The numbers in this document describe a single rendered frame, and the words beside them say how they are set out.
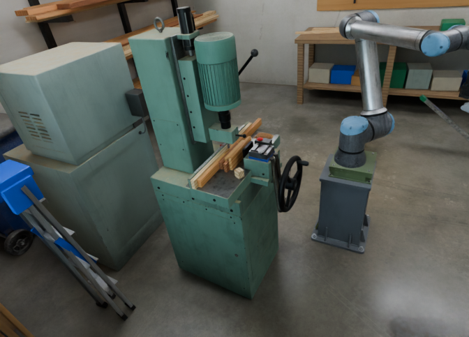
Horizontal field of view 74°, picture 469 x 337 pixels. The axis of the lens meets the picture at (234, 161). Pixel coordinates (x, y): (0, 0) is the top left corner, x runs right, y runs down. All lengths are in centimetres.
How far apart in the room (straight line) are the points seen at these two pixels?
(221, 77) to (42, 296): 194
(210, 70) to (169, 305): 147
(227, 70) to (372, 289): 157
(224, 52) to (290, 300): 149
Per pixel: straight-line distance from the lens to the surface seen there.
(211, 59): 134
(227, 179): 147
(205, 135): 156
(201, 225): 178
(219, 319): 206
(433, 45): 155
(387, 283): 226
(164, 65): 148
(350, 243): 233
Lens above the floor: 179
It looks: 34 degrees down
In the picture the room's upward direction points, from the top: 7 degrees counter-clockwise
